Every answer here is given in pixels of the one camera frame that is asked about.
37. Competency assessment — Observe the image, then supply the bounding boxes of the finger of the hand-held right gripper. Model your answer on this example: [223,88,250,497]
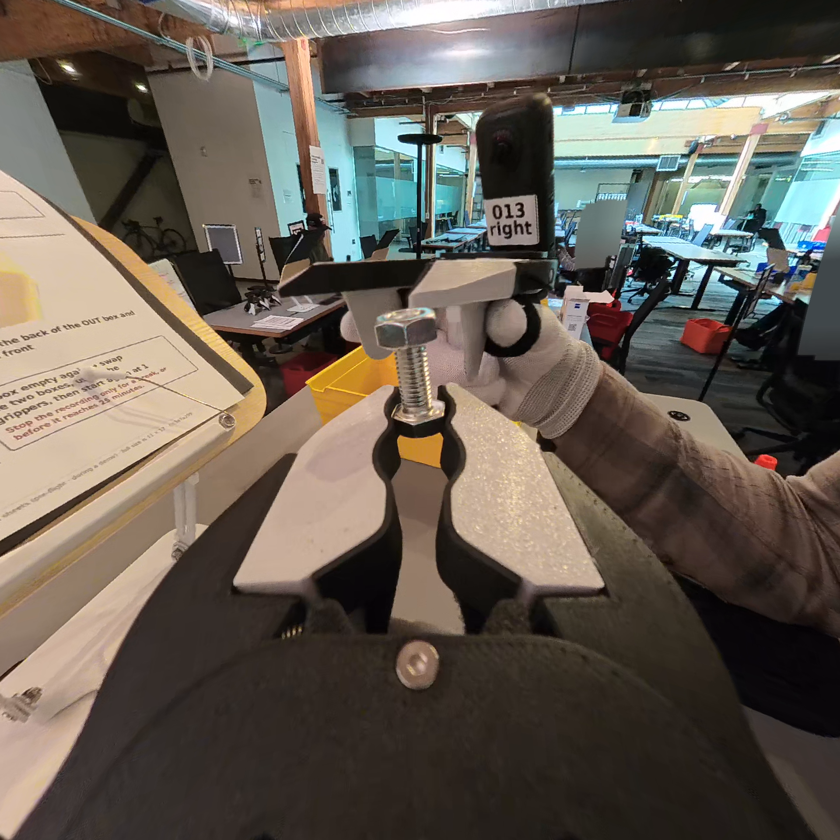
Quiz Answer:
[408,260,524,381]
[279,260,435,361]

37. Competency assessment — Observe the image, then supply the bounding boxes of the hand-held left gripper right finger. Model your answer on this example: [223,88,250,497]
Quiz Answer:
[435,386,605,635]

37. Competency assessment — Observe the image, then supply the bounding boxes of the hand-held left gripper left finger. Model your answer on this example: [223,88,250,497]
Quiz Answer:
[233,386,403,635]

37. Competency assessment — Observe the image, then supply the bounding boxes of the yellow plastic bin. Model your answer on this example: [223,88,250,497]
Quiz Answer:
[306,344,526,469]

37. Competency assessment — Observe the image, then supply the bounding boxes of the steel hex bolt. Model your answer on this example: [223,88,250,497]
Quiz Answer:
[374,307,438,421]

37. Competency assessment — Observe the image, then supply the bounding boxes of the steel hex nut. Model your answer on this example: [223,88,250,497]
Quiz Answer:
[391,402,448,429]

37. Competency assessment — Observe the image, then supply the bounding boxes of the person's right forearm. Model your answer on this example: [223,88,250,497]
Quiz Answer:
[538,364,840,641]

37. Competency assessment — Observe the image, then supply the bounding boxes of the person's right hand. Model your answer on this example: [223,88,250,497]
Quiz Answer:
[338,298,605,441]

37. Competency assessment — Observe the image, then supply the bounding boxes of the red plastic bin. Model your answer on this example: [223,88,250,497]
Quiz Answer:
[586,302,636,343]
[282,351,339,398]

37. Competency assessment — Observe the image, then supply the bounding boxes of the grey desk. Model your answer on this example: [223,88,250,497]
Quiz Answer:
[202,294,350,360]

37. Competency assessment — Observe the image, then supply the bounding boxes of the white cardboard box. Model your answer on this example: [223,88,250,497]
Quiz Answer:
[560,284,595,342]

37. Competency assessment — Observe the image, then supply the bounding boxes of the black ceiling device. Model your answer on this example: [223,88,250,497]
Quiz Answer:
[613,82,655,123]

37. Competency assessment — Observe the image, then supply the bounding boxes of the wooden document stand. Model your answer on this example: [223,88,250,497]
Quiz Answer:
[0,167,266,729]

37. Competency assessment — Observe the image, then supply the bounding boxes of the wooden pillar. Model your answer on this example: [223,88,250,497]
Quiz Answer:
[281,38,327,221]

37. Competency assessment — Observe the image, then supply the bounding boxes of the bicycle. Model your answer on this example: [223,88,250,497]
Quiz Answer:
[120,218,188,261]

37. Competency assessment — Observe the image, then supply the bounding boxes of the orange plastic bin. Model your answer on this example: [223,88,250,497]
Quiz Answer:
[679,318,734,356]

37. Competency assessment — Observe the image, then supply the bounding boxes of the printed instruction sheet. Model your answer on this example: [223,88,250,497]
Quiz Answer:
[0,169,247,542]

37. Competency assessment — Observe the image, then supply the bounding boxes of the spiral silver duct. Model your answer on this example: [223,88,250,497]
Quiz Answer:
[193,0,578,42]

